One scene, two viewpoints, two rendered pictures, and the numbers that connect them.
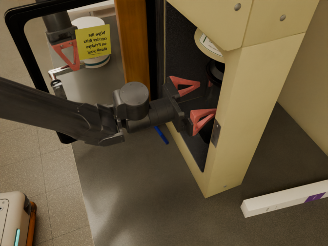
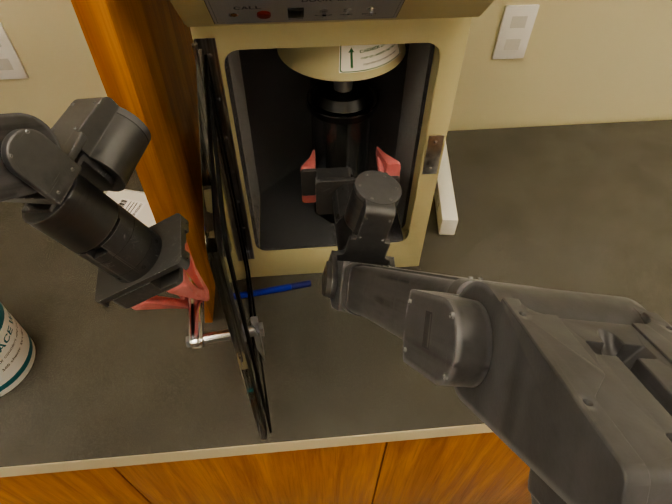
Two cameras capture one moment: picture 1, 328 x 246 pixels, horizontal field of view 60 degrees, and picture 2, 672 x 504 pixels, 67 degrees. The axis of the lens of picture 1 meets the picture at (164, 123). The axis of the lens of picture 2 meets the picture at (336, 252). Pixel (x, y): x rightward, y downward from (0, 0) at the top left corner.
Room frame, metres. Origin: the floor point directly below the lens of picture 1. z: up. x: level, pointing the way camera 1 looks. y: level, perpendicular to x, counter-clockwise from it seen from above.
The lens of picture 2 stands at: (0.32, 0.49, 1.67)
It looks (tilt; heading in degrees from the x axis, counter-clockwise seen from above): 50 degrees down; 286
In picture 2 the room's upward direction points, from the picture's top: 1 degrees clockwise
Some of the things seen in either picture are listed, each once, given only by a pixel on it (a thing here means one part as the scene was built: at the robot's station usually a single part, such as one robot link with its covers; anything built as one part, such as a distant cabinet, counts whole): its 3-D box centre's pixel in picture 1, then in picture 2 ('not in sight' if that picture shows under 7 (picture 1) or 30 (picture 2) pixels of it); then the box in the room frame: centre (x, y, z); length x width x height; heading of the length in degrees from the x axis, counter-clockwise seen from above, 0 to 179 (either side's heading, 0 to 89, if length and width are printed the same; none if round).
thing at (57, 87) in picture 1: (60, 93); (256, 339); (0.48, 0.24, 1.18); 0.02 x 0.02 x 0.06; 28
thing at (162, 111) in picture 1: (162, 111); (353, 206); (0.44, 0.00, 1.17); 0.10 x 0.07 x 0.07; 21
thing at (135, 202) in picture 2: not in sight; (133, 220); (0.88, -0.05, 0.96); 0.16 x 0.12 x 0.04; 5
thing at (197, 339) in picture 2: not in sight; (211, 310); (0.54, 0.23, 1.20); 0.10 x 0.05 x 0.03; 118
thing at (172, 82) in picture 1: (184, 92); (324, 173); (0.50, -0.05, 1.17); 0.09 x 0.07 x 0.07; 111
